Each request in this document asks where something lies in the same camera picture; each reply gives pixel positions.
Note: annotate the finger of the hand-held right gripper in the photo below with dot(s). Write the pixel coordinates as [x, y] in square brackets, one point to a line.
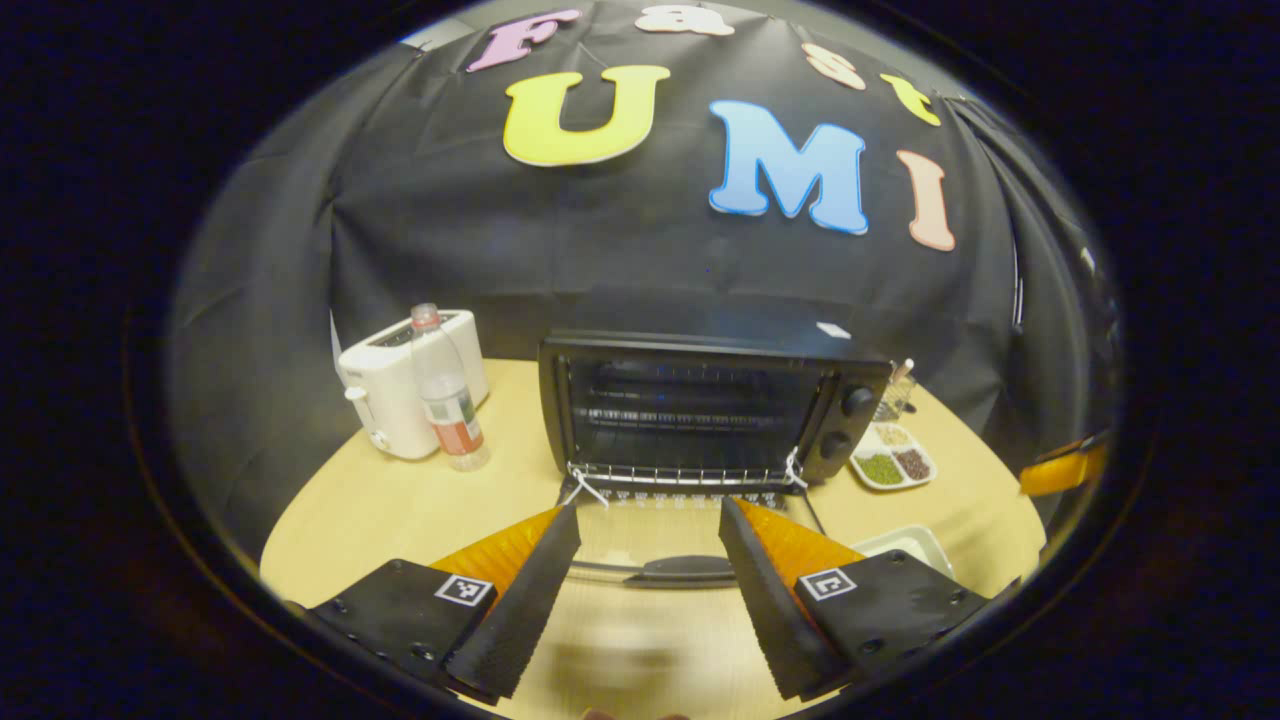
[1065, 470]

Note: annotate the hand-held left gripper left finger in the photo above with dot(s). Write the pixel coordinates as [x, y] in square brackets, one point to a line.
[520, 610]

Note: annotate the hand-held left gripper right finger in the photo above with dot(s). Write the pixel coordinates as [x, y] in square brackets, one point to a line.
[765, 600]

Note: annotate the pale rectangular plate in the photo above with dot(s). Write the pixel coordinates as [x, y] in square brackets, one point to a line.
[905, 545]

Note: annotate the black electric oven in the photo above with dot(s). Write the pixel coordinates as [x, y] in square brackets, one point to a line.
[850, 440]

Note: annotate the divided white dish of beans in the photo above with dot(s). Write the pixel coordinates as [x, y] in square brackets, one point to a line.
[893, 462]

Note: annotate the clear toothpick jar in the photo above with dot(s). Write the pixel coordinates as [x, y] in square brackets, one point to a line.
[893, 398]

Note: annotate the clear plastic water bottle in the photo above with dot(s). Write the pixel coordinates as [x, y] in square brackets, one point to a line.
[450, 410]

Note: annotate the white toaster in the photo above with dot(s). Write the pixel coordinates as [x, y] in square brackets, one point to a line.
[385, 400]

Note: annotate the black backdrop cloth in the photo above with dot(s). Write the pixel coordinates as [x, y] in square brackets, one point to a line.
[620, 260]

